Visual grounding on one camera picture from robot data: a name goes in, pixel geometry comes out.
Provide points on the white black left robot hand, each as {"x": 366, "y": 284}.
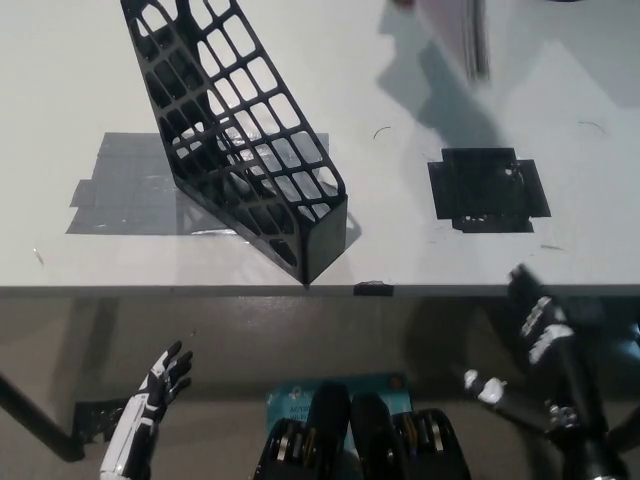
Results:
{"x": 140, "y": 415}

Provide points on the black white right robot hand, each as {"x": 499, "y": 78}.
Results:
{"x": 575, "y": 380}

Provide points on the purple spiral notebook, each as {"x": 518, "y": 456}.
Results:
{"x": 457, "y": 35}

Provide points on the black lattice magazine stand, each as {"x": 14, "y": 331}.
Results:
{"x": 327, "y": 240}

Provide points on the black table leg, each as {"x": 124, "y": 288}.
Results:
{"x": 45, "y": 425}
{"x": 625, "y": 432}

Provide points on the teal cardboard box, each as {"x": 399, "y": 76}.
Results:
{"x": 295, "y": 400}

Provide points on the square black tape patch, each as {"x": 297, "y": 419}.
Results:
{"x": 480, "y": 190}

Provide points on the small black tape strip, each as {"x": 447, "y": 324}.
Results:
{"x": 374, "y": 288}

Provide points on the grey tape patch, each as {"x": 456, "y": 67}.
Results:
{"x": 125, "y": 190}

